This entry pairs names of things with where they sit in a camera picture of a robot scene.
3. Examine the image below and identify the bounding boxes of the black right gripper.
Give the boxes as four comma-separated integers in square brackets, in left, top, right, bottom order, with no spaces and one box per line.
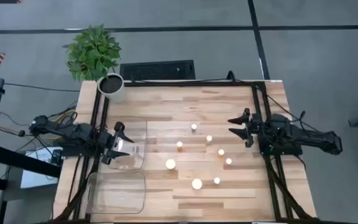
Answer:
[227,108,264,149]

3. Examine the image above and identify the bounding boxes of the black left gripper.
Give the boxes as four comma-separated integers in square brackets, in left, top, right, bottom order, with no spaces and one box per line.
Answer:
[99,121,135,165]

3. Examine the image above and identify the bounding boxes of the clear plastic bin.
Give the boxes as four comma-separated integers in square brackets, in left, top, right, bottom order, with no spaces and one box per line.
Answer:
[85,171,147,215]
[106,120,149,171]

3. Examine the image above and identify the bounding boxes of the white plant pot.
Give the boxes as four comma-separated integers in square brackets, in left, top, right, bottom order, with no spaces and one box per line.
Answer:
[97,73,127,103]

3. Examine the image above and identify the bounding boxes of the black keyboard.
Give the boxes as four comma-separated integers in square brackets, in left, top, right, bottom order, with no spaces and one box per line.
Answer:
[119,59,196,82]

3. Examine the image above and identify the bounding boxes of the white box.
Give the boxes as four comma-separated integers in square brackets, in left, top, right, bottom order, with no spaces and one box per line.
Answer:
[19,146,64,190]

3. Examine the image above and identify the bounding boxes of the green leafy plant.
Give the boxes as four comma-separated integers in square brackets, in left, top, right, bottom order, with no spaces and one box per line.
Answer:
[62,24,122,82]

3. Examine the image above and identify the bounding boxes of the black table beam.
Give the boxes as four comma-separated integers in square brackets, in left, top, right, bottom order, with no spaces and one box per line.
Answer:
[0,142,62,179]

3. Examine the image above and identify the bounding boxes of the black side frame rails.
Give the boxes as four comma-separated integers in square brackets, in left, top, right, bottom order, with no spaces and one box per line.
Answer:
[250,81,315,222]
[54,88,110,222]

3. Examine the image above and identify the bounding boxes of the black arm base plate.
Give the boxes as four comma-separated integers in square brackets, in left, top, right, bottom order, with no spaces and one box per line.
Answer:
[257,136,303,156]
[59,144,105,158]

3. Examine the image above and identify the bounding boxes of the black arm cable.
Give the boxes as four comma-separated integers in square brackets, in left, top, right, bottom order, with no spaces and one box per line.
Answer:
[261,88,307,131]

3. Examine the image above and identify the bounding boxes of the yellow and black cable bundle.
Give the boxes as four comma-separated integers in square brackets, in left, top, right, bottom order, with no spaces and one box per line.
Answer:
[0,107,80,147]

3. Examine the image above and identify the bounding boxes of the black table frame rail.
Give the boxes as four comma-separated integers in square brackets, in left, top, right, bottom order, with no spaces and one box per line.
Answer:
[123,80,267,88]

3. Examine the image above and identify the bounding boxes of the black floor cable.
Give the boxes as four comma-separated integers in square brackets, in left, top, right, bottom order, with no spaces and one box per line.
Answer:
[3,82,81,93]

